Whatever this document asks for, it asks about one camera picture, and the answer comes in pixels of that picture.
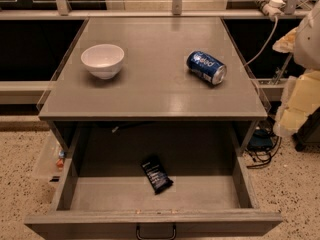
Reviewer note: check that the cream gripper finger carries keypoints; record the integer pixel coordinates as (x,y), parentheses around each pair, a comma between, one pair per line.
(300,99)
(286,43)

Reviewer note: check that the dark blue rxbar wrapper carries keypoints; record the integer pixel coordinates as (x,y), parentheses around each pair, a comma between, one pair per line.
(156,174)

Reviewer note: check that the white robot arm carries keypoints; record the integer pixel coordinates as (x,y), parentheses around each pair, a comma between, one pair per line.
(307,43)

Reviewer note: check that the grey counter cabinet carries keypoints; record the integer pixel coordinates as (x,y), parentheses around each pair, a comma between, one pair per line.
(154,82)

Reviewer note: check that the grey open drawer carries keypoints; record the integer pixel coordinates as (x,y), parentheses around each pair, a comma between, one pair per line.
(103,193)

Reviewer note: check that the white power strip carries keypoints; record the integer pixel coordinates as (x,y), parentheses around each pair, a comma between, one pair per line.
(270,8)

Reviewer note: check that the blue box on floor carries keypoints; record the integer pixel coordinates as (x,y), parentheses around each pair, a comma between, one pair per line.
(260,140)

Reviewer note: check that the blue soda can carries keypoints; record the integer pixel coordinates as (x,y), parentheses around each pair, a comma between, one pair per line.
(206,67)

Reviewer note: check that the white ceramic bowl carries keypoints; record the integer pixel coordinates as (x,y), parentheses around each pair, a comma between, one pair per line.
(103,61)

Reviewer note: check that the clear plastic side bin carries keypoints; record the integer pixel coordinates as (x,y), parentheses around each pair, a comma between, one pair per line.
(48,167)

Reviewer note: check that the black drawer handle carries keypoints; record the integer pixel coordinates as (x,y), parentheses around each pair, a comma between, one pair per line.
(156,232)

